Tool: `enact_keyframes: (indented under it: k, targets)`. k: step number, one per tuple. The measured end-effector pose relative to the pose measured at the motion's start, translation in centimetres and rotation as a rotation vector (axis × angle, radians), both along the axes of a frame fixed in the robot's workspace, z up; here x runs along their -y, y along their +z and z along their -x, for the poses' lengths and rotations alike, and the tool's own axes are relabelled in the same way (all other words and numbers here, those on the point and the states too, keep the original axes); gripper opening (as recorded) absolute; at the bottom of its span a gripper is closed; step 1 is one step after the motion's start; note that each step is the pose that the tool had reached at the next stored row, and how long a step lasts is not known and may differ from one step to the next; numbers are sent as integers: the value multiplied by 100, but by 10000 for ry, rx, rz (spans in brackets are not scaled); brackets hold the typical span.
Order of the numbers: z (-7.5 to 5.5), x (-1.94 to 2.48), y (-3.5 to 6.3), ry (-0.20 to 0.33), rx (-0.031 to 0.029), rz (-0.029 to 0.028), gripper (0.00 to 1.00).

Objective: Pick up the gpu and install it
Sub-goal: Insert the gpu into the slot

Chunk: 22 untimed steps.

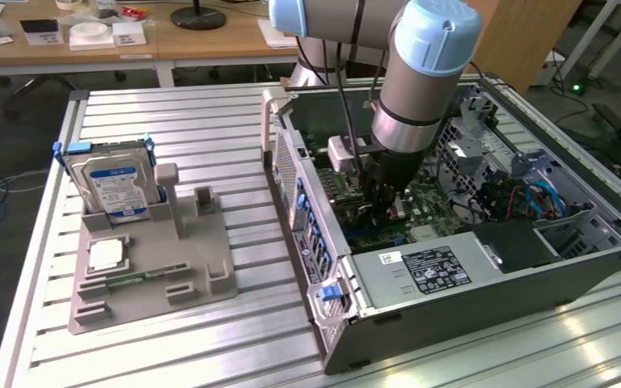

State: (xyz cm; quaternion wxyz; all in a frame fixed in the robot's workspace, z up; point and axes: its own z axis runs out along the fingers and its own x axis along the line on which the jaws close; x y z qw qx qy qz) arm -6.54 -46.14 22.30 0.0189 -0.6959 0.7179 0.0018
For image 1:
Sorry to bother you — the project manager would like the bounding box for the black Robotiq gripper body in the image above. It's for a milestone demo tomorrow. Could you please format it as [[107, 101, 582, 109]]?
[[365, 147, 426, 194]]

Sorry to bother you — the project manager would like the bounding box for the green motherboard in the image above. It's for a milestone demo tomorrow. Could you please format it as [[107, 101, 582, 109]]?
[[309, 141, 463, 255]]

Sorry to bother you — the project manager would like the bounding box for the silver perforated disk bay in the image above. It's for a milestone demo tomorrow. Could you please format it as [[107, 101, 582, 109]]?
[[434, 116, 506, 196]]

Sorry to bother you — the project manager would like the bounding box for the grey power supply unit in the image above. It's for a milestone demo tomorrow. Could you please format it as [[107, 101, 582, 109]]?
[[349, 232, 505, 313]]

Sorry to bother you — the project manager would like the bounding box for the black fan shroud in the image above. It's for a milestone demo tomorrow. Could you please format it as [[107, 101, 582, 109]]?
[[457, 219, 562, 275]]

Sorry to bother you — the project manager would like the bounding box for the stack of white papers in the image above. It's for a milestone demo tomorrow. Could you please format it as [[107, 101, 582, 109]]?
[[257, 17, 301, 50]]

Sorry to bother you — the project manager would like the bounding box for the wooden cabinet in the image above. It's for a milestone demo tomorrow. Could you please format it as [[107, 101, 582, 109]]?
[[470, 0, 583, 93]]

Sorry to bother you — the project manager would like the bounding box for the open grey PC case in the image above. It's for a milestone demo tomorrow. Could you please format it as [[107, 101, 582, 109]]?
[[259, 72, 621, 376]]

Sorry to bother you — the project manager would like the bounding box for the black round lamp base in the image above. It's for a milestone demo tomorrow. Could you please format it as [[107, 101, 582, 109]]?
[[169, 0, 229, 31]]

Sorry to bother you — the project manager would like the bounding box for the grey parts rack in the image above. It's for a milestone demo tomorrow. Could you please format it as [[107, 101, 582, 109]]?
[[66, 162, 241, 336]]

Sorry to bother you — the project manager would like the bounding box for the green RAM stick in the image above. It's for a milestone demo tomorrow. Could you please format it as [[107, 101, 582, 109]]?
[[105, 264, 189, 289]]

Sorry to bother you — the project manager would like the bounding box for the silver CPU chip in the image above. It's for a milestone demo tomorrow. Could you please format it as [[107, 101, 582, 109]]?
[[87, 239, 129, 272]]

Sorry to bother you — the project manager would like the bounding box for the white printed card box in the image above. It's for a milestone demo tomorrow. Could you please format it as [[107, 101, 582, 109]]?
[[110, 21, 146, 48]]

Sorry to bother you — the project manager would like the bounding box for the red packet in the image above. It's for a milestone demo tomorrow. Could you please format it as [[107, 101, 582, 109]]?
[[117, 4, 147, 22]]

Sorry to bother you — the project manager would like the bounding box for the black office chair base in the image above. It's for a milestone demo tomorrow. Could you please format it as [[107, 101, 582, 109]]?
[[0, 74, 75, 121]]

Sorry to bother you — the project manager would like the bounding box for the wooden desk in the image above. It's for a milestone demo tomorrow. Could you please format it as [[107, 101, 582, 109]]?
[[0, 0, 386, 78]]

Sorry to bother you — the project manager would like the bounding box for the white box with black label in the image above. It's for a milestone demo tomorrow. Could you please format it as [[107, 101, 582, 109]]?
[[18, 18, 65, 46]]

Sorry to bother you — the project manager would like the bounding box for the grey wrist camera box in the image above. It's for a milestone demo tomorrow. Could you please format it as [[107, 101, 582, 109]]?
[[326, 134, 371, 177]]

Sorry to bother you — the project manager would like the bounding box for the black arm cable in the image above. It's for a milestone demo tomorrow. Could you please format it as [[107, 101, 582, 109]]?
[[333, 39, 363, 163]]

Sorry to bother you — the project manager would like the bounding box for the orange wire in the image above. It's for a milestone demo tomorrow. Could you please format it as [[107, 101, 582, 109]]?
[[505, 183, 539, 220]]

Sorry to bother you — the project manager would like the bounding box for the black power cord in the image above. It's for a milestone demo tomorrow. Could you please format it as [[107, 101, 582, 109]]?
[[466, 60, 506, 86]]

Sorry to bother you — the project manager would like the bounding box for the blue wire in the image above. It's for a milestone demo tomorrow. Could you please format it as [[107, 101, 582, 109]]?
[[523, 179, 567, 221]]

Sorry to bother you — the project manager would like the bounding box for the white table frame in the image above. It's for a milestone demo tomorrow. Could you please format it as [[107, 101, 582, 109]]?
[[555, 0, 621, 111]]

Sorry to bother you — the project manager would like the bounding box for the hard disk with blue bracket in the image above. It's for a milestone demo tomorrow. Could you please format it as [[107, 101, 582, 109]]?
[[50, 135, 169, 226]]

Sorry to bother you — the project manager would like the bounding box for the grey floor cable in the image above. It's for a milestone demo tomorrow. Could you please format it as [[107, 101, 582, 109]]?
[[0, 168, 53, 194]]

